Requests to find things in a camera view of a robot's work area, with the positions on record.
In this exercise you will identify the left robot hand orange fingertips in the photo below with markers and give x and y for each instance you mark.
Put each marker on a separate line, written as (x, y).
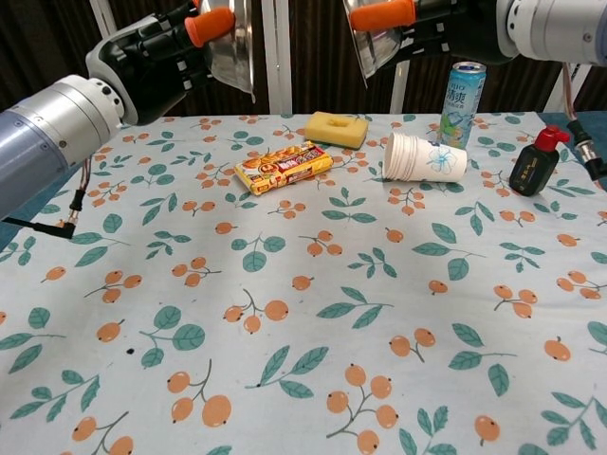
(147, 61)

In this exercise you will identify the white partition frame post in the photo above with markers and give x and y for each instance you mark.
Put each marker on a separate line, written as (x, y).
(276, 71)
(102, 16)
(403, 90)

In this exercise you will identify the black bottle red cap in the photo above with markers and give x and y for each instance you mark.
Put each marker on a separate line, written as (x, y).
(531, 170)

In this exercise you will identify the stacked white paper cups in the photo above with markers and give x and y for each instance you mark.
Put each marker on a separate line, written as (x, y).
(422, 158)

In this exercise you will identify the yellow snack package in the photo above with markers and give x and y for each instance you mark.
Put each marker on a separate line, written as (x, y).
(282, 168)

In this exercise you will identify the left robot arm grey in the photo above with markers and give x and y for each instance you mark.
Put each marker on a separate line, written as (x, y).
(42, 137)

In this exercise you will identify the light blue drink can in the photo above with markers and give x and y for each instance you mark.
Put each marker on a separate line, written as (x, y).
(462, 104)

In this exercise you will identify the yellow sponge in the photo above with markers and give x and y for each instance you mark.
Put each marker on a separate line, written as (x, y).
(336, 129)

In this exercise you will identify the floral tablecloth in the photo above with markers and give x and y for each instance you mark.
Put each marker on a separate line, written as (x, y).
(303, 308)

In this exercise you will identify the steel bowl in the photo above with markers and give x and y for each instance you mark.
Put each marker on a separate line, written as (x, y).
(374, 47)
(234, 61)

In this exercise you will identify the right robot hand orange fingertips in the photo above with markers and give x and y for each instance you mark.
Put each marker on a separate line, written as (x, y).
(455, 33)

